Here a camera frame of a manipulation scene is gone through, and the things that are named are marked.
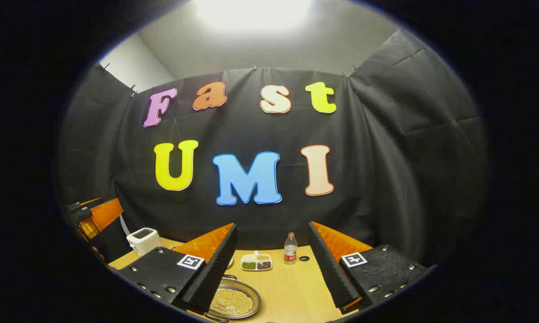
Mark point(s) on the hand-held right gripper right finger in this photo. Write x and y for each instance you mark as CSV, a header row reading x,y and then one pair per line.
x,y
332,273

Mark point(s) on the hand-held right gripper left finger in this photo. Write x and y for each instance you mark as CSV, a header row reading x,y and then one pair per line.
x,y
215,273

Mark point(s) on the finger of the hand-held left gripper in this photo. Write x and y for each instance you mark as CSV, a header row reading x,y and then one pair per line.
x,y
108,213
89,229

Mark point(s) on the stainless steel pot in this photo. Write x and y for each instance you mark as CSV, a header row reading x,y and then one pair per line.
x,y
233,283

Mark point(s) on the pile of yellow soybeans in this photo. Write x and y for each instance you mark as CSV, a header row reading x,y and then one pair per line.
x,y
231,300

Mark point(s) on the pile of green beans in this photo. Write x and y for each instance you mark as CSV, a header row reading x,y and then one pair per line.
x,y
249,265

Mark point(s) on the white divided dish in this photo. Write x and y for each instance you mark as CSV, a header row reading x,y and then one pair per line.
x,y
249,258

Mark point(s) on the white toaster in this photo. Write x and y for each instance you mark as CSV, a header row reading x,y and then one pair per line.
x,y
143,240

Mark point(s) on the clear plastic water bottle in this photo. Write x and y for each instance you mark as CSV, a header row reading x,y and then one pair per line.
x,y
290,251

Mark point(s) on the pile of dark beans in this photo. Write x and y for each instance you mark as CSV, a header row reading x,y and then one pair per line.
x,y
264,265

